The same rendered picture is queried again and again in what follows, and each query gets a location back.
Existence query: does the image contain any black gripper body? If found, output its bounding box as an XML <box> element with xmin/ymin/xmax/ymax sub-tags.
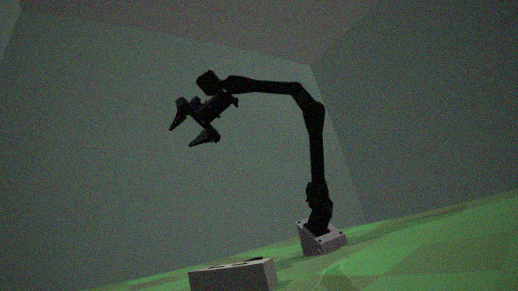
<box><xmin>175</xmin><ymin>97</ymin><xmax>221</xmax><ymax>143</ymax></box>

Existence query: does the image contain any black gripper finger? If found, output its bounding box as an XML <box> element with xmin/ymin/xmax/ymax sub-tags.
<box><xmin>169</xmin><ymin>106</ymin><xmax>186</xmax><ymax>131</ymax></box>
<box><xmin>188</xmin><ymin>129</ymin><xmax>212</xmax><ymax>147</ymax></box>

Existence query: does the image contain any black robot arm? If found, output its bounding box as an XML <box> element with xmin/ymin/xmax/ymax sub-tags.
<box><xmin>196</xmin><ymin>70</ymin><xmax>333</xmax><ymax>237</ymax></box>

